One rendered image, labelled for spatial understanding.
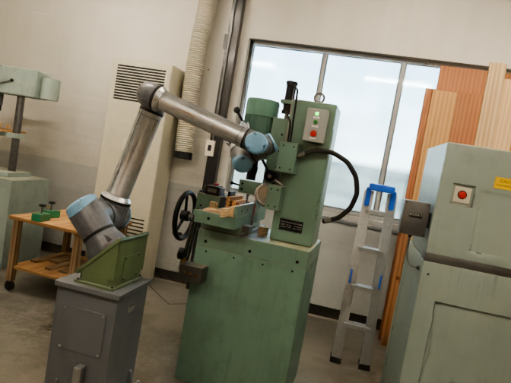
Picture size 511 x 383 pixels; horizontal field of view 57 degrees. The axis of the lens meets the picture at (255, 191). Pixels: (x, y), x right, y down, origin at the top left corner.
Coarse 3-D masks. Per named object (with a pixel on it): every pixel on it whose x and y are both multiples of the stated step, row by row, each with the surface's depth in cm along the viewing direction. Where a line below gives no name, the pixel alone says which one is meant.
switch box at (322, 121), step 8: (312, 112) 225; (320, 112) 224; (328, 112) 226; (312, 120) 225; (320, 120) 224; (304, 128) 226; (312, 128) 225; (320, 128) 224; (304, 136) 226; (312, 136) 225; (320, 136) 224
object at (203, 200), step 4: (200, 192) 253; (200, 196) 252; (204, 196) 251; (208, 196) 250; (212, 196) 250; (216, 196) 249; (220, 196) 251; (200, 200) 252; (204, 200) 251; (208, 200) 250; (212, 200) 250; (216, 200) 249; (220, 200) 249; (196, 204) 252; (200, 204) 251; (204, 204) 251; (208, 204) 250; (220, 204) 250; (224, 204) 257; (196, 208) 252; (200, 208) 252
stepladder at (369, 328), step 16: (368, 192) 299; (368, 208) 301; (384, 224) 298; (384, 240) 297; (352, 256) 300; (384, 256) 297; (352, 272) 299; (384, 272) 296; (352, 288) 295; (368, 288) 293; (368, 320) 294; (336, 336) 297; (368, 336) 293; (336, 352) 296; (368, 352) 292; (368, 368) 291
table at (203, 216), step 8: (200, 216) 227; (208, 216) 226; (216, 216) 225; (248, 216) 244; (256, 216) 261; (264, 216) 279; (208, 224) 226; (216, 224) 225; (224, 224) 224; (232, 224) 223; (240, 224) 233
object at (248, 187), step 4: (240, 180) 249; (244, 180) 249; (248, 180) 251; (240, 184) 249; (244, 184) 249; (248, 184) 248; (252, 184) 248; (256, 184) 247; (260, 184) 247; (240, 188) 249; (244, 188) 249; (248, 188) 248; (252, 188) 248; (244, 192) 249; (248, 192) 248; (252, 192) 248; (248, 196) 251
